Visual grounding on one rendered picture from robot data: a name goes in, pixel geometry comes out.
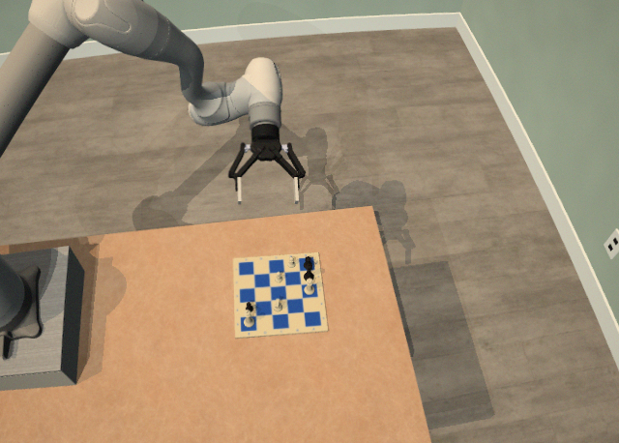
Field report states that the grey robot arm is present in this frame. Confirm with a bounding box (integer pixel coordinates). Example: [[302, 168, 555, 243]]
[[0, 0, 282, 361]]

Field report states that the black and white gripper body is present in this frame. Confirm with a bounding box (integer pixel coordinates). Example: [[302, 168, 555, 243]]
[[251, 124, 281, 162]]

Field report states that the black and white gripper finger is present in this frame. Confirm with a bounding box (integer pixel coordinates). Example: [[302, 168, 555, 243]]
[[228, 142, 264, 205], [269, 143, 306, 204]]

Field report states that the blue and cream chessboard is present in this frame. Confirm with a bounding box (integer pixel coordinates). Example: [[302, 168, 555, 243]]
[[233, 252, 328, 339]]

